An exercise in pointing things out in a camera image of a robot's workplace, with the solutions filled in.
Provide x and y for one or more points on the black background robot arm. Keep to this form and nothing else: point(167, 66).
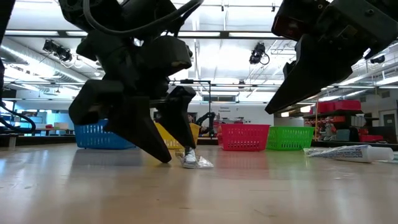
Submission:
point(206, 119)

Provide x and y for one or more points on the background work table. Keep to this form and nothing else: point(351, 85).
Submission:
point(53, 129)

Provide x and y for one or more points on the small silver packet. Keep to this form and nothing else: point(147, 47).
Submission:
point(190, 160)

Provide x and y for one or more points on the white purple toothpaste tube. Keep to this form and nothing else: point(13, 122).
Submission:
point(351, 154)

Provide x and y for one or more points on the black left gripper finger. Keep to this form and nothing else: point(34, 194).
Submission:
point(136, 130)
point(178, 118)

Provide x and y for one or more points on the thin black background frame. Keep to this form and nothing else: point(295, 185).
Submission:
point(210, 102)

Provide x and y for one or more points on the yellow slotted plastic basket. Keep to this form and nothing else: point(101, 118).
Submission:
point(169, 141)

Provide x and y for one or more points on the black ceiling camera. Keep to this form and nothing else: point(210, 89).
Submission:
point(377, 59)
point(258, 53)
point(57, 51)

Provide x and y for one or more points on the grey door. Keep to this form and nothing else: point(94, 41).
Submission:
point(389, 123)

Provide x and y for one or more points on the shelf with bins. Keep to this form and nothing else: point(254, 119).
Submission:
point(342, 124)

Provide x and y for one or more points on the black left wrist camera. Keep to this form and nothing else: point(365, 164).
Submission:
point(172, 54)

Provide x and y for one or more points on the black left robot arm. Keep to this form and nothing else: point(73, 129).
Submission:
point(102, 12)

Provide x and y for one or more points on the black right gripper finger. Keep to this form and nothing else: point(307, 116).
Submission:
point(314, 71)
point(289, 69)

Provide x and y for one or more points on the flat red storage bin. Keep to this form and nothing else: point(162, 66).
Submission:
point(371, 137)

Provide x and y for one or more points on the large red storage bin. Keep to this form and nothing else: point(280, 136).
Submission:
point(348, 105)
point(325, 107)

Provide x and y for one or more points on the green slotted plastic basket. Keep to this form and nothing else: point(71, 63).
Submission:
point(290, 138)

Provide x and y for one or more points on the red slotted plastic basket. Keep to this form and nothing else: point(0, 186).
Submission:
point(244, 137)

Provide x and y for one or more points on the black overhead frame bar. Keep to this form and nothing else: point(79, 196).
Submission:
point(217, 34)

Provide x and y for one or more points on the blue slotted plastic basket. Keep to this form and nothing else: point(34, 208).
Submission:
point(90, 137)

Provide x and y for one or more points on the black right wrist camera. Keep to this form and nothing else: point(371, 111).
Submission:
point(295, 18)

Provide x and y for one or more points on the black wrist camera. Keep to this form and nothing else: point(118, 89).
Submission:
point(295, 18)
point(172, 54)

